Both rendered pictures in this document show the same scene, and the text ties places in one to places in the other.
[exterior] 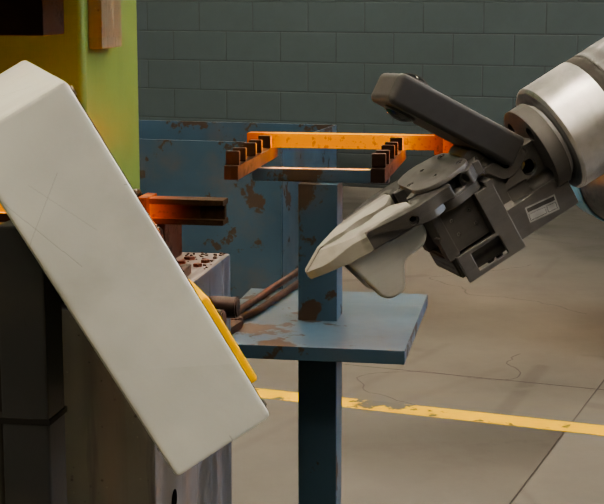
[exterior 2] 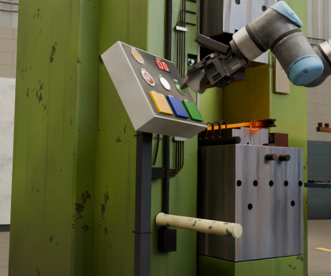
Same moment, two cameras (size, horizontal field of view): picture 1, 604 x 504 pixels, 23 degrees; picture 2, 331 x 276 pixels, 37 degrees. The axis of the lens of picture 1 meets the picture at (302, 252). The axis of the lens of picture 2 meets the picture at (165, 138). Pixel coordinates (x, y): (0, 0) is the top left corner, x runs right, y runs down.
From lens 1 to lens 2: 1.13 m
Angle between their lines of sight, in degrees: 48
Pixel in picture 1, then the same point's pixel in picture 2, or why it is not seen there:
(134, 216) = (129, 68)
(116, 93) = (291, 108)
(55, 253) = (114, 78)
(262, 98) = not seen: outside the picture
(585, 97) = (240, 32)
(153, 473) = (234, 191)
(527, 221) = (231, 69)
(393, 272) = (195, 85)
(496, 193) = (217, 60)
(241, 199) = not seen: outside the picture
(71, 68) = (267, 97)
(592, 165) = (243, 50)
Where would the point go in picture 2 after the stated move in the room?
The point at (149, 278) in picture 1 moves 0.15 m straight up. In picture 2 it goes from (131, 82) to (132, 33)
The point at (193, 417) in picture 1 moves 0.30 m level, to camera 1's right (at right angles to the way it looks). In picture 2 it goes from (138, 116) to (216, 107)
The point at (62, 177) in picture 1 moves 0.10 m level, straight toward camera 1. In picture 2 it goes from (116, 61) to (92, 54)
